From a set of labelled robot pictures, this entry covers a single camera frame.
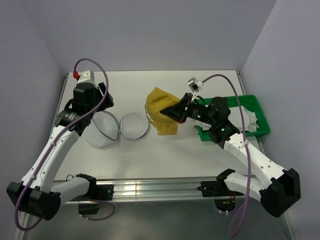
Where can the yellow bra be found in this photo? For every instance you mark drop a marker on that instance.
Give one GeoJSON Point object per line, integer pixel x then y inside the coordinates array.
{"type": "Point", "coordinates": [156, 101]}

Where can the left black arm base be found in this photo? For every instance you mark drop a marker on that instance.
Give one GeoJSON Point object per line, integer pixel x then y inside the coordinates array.
{"type": "Point", "coordinates": [103, 192]}

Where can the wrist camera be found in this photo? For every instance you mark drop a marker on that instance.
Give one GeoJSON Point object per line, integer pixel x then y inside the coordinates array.
{"type": "Point", "coordinates": [195, 86]}
{"type": "Point", "coordinates": [84, 77]}

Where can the aluminium mounting rail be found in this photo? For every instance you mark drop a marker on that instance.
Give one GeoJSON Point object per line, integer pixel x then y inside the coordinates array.
{"type": "Point", "coordinates": [150, 190]}

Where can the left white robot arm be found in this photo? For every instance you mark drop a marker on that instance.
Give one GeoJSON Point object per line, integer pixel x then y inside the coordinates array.
{"type": "Point", "coordinates": [35, 194]}

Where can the green plastic bin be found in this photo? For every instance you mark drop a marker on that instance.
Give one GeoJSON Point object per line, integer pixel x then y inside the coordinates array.
{"type": "Point", "coordinates": [250, 102]}

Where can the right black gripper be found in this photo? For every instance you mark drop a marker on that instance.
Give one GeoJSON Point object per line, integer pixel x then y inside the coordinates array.
{"type": "Point", "coordinates": [177, 111]}

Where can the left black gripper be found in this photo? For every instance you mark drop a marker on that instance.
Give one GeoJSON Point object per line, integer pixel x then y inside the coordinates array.
{"type": "Point", "coordinates": [102, 88]}

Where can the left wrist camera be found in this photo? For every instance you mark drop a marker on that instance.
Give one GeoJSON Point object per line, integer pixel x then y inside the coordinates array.
{"type": "Point", "coordinates": [84, 77]}

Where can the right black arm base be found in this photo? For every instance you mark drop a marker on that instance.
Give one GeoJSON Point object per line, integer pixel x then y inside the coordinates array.
{"type": "Point", "coordinates": [215, 188]}

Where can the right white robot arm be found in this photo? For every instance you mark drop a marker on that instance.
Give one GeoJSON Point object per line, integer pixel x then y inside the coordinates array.
{"type": "Point", "coordinates": [276, 188]}

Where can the white garments in bin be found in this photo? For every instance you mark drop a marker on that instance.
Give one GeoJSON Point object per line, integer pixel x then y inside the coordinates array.
{"type": "Point", "coordinates": [250, 120]}

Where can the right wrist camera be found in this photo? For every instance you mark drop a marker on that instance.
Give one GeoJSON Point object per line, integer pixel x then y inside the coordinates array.
{"type": "Point", "coordinates": [195, 86]}

